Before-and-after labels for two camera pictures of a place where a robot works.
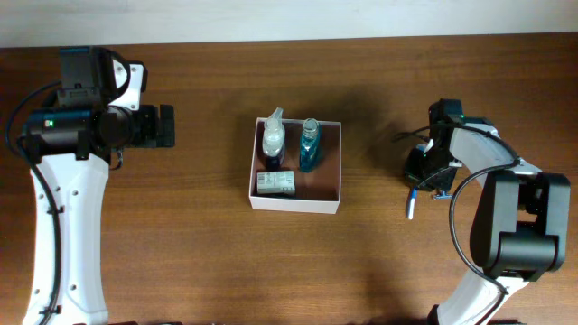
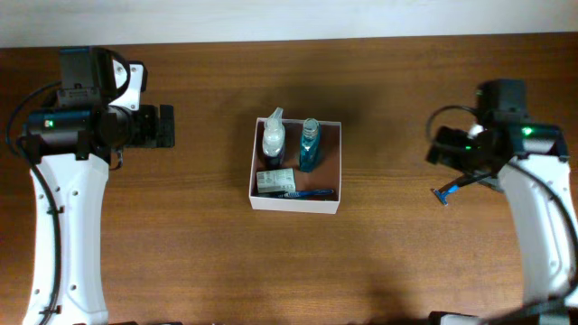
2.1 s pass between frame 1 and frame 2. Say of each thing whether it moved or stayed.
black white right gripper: moved
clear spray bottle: stayed
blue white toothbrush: moved
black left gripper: stayed
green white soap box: stayed
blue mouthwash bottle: stayed
